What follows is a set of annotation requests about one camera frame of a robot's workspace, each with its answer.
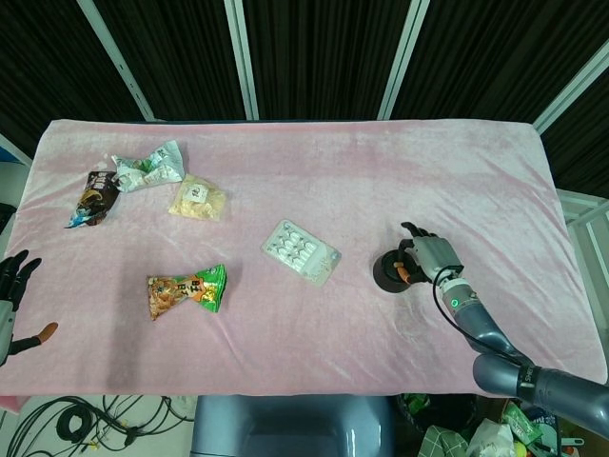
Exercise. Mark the silver pill blister pack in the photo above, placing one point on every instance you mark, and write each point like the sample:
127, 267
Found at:
297, 250

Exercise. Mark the white metal rack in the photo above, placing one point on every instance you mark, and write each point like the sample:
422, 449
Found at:
587, 224

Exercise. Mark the green checked bag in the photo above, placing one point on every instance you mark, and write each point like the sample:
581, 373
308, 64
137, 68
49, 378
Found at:
442, 443

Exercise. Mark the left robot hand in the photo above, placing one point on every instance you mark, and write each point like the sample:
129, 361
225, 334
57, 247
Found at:
10, 283

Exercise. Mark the blue white board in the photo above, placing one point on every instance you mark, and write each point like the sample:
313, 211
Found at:
12, 150

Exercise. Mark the white frame post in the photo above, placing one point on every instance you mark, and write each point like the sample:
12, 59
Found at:
571, 83
402, 62
121, 66
242, 62

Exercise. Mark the orange green snack bag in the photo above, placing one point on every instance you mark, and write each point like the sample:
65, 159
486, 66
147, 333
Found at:
185, 292

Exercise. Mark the black trash bag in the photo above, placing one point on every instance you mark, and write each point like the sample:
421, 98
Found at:
447, 409

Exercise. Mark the pink velvet table cloth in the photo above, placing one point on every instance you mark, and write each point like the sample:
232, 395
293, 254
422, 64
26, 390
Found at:
304, 200

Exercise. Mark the brown snack bag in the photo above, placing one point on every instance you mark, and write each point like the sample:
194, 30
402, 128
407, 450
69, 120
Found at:
92, 200

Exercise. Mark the black cup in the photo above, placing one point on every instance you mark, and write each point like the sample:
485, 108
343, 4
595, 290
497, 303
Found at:
385, 283

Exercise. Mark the white crumpled snack bag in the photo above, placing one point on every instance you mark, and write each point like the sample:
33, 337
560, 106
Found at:
147, 171

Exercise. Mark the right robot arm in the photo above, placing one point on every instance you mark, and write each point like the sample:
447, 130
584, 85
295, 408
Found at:
476, 319

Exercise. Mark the white plastic bag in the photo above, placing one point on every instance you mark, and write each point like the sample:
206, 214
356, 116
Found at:
490, 440

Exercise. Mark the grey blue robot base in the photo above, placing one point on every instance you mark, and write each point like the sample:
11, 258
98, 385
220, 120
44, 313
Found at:
290, 426

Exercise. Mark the green snack packet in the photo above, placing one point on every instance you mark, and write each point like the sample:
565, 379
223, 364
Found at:
521, 421

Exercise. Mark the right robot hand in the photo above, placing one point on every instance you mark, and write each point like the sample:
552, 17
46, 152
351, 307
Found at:
435, 254

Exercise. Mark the clear bag yellow snacks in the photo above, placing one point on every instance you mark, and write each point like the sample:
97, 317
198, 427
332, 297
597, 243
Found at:
200, 200

